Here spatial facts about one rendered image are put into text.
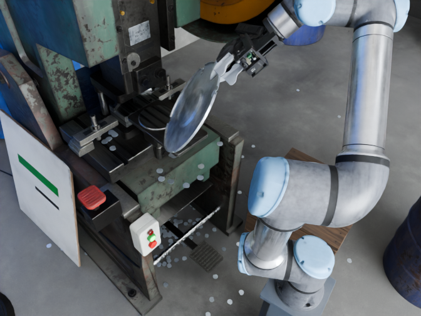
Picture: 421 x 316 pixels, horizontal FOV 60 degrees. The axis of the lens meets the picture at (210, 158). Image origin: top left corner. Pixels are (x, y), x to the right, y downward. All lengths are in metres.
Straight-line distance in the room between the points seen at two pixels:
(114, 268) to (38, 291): 0.33
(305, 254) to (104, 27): 0.78
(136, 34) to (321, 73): 2.11
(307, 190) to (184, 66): 2.34
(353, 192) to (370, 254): 1.30
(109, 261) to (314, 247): 1.02
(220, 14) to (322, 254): 0.82
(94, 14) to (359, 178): 0.67
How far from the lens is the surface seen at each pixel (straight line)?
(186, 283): 1.72
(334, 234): 1.52
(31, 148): 1.63
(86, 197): 1.06
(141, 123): 1.20
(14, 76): 1.40
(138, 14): 1.07
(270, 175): 0.65
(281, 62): 3.05
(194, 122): 0.98
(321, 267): 1.05
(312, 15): 0.80
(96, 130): 1.25
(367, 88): 0.75
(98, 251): 1.82
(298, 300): 1.19
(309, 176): 0.67
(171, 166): 1.24
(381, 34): 0.80
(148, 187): 1.19
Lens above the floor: 1.57
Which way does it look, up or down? 47 degrees down
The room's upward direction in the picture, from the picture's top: 2 degrees clockwise
